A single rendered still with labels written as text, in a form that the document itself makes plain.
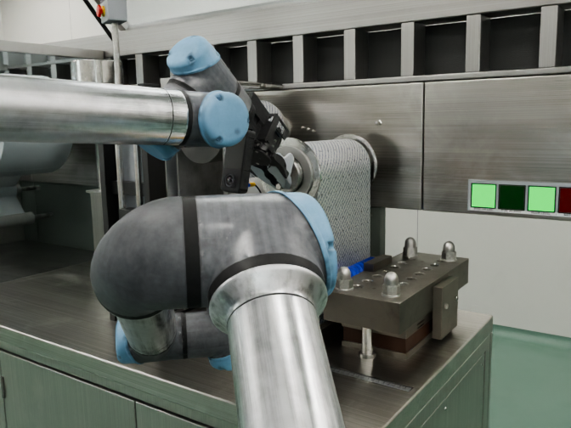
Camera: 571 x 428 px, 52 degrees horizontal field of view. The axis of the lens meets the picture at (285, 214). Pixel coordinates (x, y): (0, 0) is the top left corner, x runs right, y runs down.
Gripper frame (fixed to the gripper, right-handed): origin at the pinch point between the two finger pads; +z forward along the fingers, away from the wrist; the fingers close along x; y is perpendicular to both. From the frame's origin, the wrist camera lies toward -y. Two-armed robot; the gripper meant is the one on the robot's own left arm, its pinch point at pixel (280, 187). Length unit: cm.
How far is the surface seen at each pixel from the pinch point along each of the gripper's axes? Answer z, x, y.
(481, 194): 29.9, -29.1, 20.2
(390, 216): 241, 97, 133
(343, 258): 22.6, -5.8, -3.2
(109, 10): -22, 53, 34
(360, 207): 22.2, -5.8, 9.7
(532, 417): 210, -18, 17
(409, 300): 16.3, -25.4, -12.7
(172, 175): 4.2, 35.8, 4.0
